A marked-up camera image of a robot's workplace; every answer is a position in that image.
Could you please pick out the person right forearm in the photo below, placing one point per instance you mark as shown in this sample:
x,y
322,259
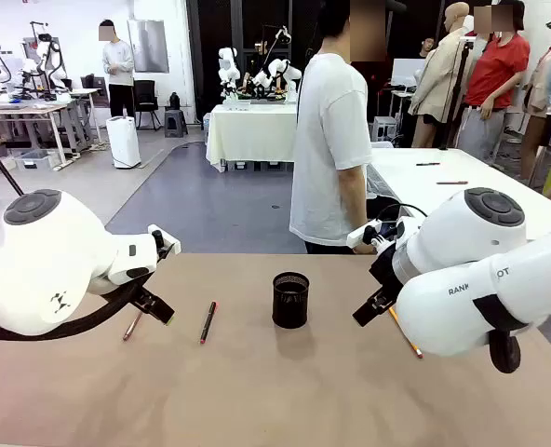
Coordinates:
x,y
353,200

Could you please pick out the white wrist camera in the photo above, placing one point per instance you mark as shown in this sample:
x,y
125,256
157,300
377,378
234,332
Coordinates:
x,y
361,235
166,239

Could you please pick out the white monitor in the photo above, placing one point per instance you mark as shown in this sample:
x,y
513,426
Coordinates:
x,y
406,72

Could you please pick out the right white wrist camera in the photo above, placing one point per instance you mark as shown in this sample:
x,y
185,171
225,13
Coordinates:
x,y
361,235

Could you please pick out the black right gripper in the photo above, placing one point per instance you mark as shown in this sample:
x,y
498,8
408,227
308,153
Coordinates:
x,y
387,270

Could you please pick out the white top desk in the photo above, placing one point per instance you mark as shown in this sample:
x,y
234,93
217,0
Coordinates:
x,y
87,93

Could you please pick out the thin black pen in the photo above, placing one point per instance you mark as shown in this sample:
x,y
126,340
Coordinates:
x,y
428,164

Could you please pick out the black mesh pen holder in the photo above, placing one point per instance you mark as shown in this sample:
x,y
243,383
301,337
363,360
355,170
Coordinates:
x,y
291,307

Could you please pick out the clear plastic bag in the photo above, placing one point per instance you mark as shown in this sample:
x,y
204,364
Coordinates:
x,y
379,181

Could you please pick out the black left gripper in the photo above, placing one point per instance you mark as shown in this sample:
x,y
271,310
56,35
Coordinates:
x,y
139,296

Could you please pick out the silver wall panel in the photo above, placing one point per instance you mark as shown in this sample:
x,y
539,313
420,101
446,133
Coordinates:
x,y
148,46

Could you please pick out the black pen with pink ends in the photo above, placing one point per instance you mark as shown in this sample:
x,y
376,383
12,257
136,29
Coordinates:
x,y
207,323

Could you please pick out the white robot on cloth table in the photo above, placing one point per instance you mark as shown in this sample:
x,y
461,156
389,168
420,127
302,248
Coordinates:
x,y
228,70

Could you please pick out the black office chair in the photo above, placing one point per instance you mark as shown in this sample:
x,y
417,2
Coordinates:
x,y
146,100

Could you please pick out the person in white T-shirt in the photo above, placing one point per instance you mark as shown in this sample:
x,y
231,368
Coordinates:
x,y
326,139

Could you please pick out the background robot with black frame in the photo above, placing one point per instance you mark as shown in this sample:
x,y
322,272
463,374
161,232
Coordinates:
x,y
52,60

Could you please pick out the person in light sweatshirt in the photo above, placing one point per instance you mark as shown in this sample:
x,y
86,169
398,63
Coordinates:
x,y
117,60

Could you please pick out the person right hand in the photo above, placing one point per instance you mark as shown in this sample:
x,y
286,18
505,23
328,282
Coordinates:
x,y
364,250

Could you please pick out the clear plastic bin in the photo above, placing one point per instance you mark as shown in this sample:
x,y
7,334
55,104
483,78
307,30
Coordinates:
x,y
33,160

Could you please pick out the white robot with black pole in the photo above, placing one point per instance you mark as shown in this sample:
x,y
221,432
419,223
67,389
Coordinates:
x,y
280,72

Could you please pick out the maroon pen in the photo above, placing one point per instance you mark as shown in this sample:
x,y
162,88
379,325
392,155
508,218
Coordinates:
x,y
131,327

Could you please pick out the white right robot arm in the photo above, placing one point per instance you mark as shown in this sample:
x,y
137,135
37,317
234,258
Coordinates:
x,y
452,242

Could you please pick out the table with cream cloth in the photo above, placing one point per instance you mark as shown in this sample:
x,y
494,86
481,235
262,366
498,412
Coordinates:
x,y
252,132

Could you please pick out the grey plastic stool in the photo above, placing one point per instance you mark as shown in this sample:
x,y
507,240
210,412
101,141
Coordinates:
x,y
176,122

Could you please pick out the mannequin in beige coat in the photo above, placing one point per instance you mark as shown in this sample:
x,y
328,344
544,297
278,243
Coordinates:
x,y
436,84

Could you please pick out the wooden top desk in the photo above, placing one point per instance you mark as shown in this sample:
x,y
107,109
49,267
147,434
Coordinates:
x,y
19,111

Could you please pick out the grey crate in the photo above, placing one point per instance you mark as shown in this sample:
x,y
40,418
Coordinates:
x,y
385,128

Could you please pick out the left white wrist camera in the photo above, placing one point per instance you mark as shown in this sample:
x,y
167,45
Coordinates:
x,y
166,239

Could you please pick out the yellow pencil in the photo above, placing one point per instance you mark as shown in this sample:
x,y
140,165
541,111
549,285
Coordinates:
x,y
415,350

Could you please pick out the small black bag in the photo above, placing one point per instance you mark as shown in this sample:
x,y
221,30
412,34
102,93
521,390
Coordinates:
x,y
175,101

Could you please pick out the white air purifier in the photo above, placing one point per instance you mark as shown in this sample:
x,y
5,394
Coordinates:
x,y
124,142

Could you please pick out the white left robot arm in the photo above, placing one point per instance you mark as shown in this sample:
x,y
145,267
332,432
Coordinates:
x,y
47,242

